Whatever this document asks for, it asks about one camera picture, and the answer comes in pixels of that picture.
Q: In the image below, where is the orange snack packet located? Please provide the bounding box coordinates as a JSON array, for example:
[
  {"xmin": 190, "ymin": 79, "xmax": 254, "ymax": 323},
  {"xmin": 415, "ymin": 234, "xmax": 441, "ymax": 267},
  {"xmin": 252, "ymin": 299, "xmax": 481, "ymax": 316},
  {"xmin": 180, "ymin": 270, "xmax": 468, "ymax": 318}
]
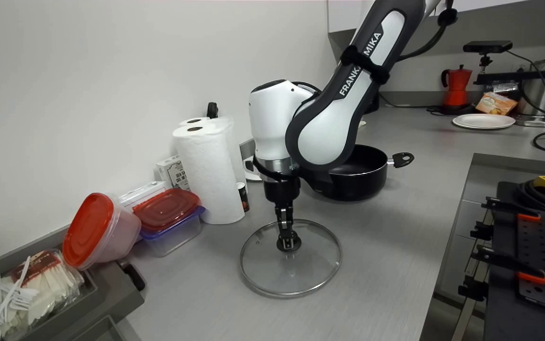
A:
[{"xmin": 475, "ymin": 92, "xmax": 517, "ymax": 115}]

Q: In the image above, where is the rear paper towel roll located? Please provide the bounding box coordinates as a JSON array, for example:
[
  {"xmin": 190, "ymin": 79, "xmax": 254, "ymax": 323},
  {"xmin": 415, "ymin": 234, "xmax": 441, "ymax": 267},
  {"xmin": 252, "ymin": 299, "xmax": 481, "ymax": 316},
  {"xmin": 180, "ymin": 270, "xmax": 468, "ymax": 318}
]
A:
[{"xmin": 180, "ymin": 117, "xmax": 246, "ymax": 183}]

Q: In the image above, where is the paper towel roll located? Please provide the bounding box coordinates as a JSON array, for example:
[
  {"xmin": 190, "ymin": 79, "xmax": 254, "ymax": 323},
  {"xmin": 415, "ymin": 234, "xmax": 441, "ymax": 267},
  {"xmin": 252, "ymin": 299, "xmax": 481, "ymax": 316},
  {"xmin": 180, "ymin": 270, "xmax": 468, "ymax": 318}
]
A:
[
  {"xmin": 173, "ymin": 125, "xmax": 245, "ymax": 223},
  {"xmin": 180, "ymin": 117, "xmax": 246, "ymax": 183}
]

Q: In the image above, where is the bag of white cutlery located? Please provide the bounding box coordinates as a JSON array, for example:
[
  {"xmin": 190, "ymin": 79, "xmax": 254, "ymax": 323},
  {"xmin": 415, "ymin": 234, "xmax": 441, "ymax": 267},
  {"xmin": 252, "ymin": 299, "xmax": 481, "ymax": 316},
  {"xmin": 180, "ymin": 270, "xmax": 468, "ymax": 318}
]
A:
[{"xmin": 0, "ymin": 250, "xmax": 86, "ymax": 341}]

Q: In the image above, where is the glass pot lid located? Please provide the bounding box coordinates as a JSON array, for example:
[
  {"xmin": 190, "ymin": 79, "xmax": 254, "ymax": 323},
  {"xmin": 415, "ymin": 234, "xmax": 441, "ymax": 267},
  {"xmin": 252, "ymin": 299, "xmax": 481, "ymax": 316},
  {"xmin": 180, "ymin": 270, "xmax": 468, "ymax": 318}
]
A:
[{"xmin": 239, "ymin": 219, "xmax": 343, "ymax": 299}]

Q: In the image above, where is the white plate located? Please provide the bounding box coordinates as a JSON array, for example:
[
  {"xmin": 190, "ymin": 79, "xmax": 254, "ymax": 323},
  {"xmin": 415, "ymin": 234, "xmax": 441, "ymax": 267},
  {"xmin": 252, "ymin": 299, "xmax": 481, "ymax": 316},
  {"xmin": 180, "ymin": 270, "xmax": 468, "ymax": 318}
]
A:
[{"xmin": 451, "ymin": 113, "xmax": 515, "ymax": 130}]

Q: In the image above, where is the front paper towel roll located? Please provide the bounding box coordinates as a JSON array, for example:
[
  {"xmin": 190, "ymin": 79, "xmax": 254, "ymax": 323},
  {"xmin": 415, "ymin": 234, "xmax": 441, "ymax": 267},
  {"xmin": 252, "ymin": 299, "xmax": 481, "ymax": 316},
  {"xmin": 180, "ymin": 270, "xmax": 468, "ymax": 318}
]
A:
[{"xmin": 173, "ymin": 125, "xmax": 245, "ymax": 223}]

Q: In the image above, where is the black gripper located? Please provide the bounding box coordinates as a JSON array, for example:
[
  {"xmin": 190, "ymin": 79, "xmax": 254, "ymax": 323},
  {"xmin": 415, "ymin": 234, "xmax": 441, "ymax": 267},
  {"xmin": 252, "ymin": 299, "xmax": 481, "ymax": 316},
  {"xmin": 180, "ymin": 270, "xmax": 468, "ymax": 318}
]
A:
[{"xmin": 265, "ymin": 174, "xmax": 301, "ymax": 242}]

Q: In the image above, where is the black cooking pot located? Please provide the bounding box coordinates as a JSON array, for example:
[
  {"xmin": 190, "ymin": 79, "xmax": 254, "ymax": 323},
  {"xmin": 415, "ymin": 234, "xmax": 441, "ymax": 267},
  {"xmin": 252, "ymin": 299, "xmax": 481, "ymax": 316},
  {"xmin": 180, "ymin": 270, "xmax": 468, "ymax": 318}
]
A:
[{"xmin": 301, "ymin": 143, "xmax": 415, "ymax": 200}]

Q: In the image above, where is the white wall outlet box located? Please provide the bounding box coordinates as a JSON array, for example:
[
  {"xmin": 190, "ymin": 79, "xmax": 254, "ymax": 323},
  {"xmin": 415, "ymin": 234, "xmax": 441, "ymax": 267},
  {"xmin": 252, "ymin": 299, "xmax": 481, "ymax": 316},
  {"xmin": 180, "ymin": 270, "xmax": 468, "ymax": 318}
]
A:
[{"xmin": 156, "ymin": 157, "xmax": 190, "ymax": 189}]

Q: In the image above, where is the black clamp rack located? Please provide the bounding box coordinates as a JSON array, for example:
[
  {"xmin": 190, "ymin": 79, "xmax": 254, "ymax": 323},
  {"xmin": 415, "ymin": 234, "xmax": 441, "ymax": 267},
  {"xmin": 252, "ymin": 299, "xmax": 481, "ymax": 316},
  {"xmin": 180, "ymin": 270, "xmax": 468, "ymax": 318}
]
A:
[{"xmin": 458, "ymin": 181, "xmax": 545, "ymax": 341}]

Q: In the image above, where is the black dial knob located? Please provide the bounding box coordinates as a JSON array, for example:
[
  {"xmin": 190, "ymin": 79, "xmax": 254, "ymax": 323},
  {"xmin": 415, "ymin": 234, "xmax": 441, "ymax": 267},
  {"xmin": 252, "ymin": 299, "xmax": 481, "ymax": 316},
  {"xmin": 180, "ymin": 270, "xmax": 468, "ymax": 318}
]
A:
[{"xmin": 120, "ymin": 263, "xmax": 146, "ymax": 291}]

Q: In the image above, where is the black camera on stand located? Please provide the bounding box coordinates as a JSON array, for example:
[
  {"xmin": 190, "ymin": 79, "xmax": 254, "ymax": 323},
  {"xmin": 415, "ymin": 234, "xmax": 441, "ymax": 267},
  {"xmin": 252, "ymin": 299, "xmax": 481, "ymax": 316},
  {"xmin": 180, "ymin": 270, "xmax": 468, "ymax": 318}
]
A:
[{"xmin": 464, "ymin": 39, "xmax": 513, "ymax": 68}]

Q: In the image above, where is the flat red-lid container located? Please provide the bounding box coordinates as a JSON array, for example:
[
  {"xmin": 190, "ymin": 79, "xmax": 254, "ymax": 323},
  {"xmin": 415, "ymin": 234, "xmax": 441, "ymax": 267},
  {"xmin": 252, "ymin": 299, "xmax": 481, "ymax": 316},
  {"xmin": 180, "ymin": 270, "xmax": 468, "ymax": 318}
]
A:
[{"xmin": 135, "ymin": 189, "xmax": 205, "ymax": 257}]

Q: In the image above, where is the grey tray bin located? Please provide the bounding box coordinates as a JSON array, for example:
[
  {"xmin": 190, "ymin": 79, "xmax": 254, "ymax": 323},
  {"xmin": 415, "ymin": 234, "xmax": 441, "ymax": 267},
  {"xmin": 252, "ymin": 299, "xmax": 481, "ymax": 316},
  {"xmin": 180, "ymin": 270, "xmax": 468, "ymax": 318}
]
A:
[{"xmin": 0, "ymin": 231, "xmax": 144, "ymax": 341}]

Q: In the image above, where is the black-capped spray bottle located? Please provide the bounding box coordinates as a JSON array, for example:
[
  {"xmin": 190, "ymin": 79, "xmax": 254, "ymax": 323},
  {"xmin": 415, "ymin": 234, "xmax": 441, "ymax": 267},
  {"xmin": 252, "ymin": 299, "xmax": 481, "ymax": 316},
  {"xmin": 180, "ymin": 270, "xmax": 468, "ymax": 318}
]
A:
[{"xmin": 207, "ymin": 102, "xmax": 220, "ymax": 119}]

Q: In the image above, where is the red moka pot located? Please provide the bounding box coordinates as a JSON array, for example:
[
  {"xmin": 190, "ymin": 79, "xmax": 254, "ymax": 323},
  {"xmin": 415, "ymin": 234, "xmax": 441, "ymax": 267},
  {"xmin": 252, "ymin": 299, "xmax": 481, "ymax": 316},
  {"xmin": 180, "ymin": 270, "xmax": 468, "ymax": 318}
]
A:
[{"xmin": 441, "ymin": 64, "xmax": 472, "ymax": 107}]

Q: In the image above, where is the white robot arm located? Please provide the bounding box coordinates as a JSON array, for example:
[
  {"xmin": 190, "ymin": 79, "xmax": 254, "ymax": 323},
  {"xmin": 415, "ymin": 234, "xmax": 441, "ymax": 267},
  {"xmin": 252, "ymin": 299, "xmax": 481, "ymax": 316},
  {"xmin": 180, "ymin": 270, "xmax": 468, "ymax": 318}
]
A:
[{"xmin": 248, "ymin": 0, "xmax": 439, "ymax": 242}]

